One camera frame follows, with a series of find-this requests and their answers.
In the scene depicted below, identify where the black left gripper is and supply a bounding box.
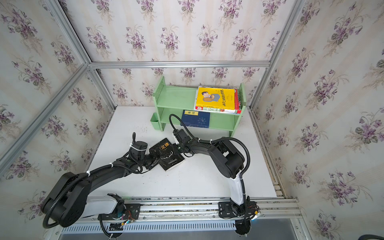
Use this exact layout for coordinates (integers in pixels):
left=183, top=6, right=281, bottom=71
left=137, top=147, right=168, bottom=170

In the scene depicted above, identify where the black book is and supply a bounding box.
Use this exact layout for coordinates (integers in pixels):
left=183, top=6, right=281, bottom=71
left=149, top=138, right=185, bottom=172

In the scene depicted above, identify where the dark blue book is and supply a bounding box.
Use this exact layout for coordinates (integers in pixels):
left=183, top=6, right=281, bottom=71
left=182, top=110, right=211, bottom=129

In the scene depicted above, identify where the yellow book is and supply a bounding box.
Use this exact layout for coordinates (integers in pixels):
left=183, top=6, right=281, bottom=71
left=195, top=87, right=237, bottom=110

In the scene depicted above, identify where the green red nature book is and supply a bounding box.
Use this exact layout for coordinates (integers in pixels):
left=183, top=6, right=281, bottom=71
left=194, top=89, right=242, bottom=115

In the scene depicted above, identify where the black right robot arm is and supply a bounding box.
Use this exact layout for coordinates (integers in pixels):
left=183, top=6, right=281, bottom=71
left=173, top=130, right=260, bottom=220

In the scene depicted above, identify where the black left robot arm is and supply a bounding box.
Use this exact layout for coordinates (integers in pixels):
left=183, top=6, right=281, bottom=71
left=41, top=141, right=160, bottom=229

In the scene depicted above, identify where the green wooden bookshelf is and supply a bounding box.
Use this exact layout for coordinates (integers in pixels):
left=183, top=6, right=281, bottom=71
left=151, top=77, right=247, bottom=137

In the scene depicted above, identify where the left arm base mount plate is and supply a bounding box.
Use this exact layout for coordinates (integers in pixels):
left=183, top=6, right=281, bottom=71
left=118, top=204, right=141, bottom=221

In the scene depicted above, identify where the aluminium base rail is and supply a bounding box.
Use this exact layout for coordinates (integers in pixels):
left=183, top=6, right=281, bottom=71
left=52, top=196, right=304, bottom=224

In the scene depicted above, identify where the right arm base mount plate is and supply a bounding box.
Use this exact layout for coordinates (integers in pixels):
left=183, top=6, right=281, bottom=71
left=218, top=202, right=238, bottom=219

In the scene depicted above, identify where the aluminium frame top bar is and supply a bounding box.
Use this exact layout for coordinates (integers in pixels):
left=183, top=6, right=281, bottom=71
left=88, top=61, right=271, bottom=69

